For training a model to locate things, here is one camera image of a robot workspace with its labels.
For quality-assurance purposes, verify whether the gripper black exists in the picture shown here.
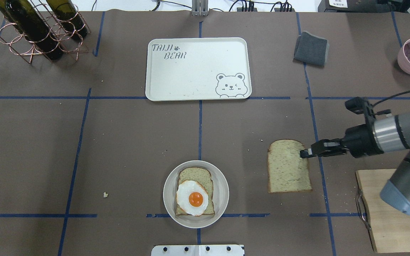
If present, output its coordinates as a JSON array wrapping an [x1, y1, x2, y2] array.
[[300, 124, 383, 159]]

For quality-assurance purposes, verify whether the bread slice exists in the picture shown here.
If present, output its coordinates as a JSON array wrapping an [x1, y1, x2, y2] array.
[[175, 167, 215, 216], [267, 139, 312, 193]]

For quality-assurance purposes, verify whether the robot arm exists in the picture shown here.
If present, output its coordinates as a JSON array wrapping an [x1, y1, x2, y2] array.
[[299, 112, 410, 215]]

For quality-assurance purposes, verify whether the cream bear tray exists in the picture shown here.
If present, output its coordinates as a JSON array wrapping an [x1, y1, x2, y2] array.
[[145, 37, 252, 101]]

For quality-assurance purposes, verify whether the grey folded cloth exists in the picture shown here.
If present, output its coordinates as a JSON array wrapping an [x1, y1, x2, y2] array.
[[293, 31, 329, 67]]

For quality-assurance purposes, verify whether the wooden cutting board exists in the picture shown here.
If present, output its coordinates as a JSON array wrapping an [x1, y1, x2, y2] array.
[[355, 169, 410, 253]]

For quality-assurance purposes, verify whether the round beige plate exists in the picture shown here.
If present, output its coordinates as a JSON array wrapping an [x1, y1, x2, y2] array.
[[163, 160, 230, 229]]

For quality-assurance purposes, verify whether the black box device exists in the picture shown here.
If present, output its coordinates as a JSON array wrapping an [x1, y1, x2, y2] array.
[[317, 0, 410, 13]]

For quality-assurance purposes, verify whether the fried egg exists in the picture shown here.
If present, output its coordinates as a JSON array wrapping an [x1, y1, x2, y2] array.
[[176, 180, 209, 217]]

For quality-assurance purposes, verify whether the dark wine bottle lower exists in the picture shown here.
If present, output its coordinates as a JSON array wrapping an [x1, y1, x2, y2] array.
[[47, 0, 88, 41]]

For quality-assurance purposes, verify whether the dark wine bottle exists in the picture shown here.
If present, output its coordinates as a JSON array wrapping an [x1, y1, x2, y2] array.
[[47, 0, 88, 41], [0, 0, 63, 60]]

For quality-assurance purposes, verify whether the dark wine bottle upper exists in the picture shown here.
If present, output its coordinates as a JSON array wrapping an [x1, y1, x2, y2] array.
[[0, 0, 63, 60]]

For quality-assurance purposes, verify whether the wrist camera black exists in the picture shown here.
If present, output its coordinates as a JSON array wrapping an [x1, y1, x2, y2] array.
[[345, 97, 392, 125]]

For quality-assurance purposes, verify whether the camera cable black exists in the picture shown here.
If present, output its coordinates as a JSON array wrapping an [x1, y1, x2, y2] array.
[[372, 90, 410, 107]]

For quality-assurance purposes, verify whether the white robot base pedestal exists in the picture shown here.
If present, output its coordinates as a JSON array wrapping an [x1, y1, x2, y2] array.
[[151, 244, 245, 256]]

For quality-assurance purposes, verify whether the aluminium frame post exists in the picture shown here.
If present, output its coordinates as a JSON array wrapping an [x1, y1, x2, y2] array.
[[191, 0, 209, 16]]

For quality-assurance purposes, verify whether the copper wire bottle rack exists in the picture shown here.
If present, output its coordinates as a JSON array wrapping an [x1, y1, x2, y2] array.
[[0, 0, 91, 64]]

